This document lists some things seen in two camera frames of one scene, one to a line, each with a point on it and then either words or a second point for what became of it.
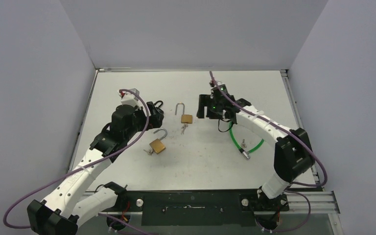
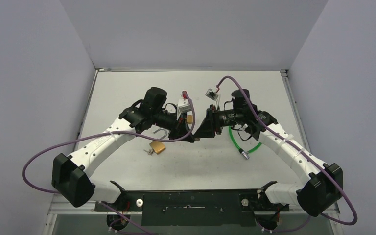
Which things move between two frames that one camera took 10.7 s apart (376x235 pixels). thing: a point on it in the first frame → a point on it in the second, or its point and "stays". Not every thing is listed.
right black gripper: [204, 106] → [212, 120]
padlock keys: [149, 152] stays
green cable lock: [244, 152] stays
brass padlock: [158, 145] stays
